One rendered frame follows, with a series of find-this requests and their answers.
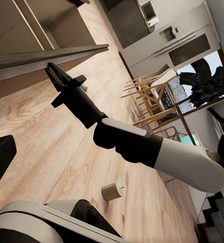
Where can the stairs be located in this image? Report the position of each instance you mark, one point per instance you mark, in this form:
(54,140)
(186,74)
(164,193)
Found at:
(209,227)

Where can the cabinet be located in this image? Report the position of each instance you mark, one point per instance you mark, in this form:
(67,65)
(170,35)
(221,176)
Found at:
(35,32)

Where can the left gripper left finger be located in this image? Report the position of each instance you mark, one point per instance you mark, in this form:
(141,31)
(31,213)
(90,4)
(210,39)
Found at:
(8,151)

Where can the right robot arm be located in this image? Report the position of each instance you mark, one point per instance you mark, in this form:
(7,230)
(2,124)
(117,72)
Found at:
(194,165)

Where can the breakfast table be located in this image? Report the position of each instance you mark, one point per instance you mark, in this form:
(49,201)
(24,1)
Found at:
(175,108)

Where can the fridge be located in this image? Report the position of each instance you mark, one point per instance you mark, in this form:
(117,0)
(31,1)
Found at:
(178,44)

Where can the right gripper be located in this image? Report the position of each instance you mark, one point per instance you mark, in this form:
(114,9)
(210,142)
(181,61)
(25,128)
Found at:
(69,90)

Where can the pillar candle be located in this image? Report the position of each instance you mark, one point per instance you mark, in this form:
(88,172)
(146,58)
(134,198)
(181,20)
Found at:
(112,191)

